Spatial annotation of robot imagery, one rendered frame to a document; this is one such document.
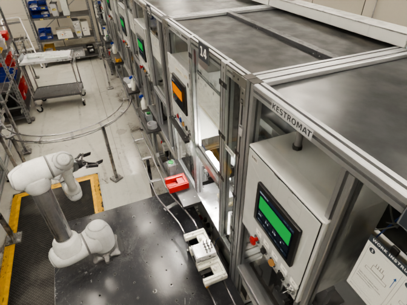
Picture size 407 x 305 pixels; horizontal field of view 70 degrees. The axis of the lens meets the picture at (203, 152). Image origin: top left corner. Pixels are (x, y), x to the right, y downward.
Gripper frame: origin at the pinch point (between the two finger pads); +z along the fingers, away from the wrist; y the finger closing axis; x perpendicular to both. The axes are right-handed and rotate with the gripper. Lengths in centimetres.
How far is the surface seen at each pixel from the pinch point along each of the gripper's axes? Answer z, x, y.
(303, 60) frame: -28, -128, -124
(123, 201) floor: 65, 87, 6
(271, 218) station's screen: -70, -77, -143
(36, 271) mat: -36, 120, 14
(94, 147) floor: 128, 92, 116
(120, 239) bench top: -28, 29, -59
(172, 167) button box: 14, -20, -63
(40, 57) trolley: 169, 23, 291
